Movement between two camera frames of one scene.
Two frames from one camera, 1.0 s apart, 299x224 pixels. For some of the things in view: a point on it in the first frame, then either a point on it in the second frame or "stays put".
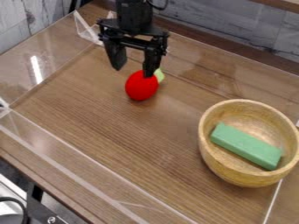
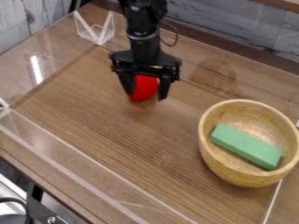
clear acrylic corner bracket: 88,31 stays put
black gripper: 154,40 to 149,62
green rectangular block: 248,146 stays put
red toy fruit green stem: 142,87 stays put
